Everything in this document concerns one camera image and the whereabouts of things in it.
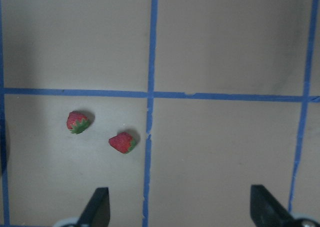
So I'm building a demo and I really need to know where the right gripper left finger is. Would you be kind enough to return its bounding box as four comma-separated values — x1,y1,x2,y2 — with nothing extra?
77,187,110,227

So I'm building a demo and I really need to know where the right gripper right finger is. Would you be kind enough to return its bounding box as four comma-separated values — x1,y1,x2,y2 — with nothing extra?
250,184,320,227

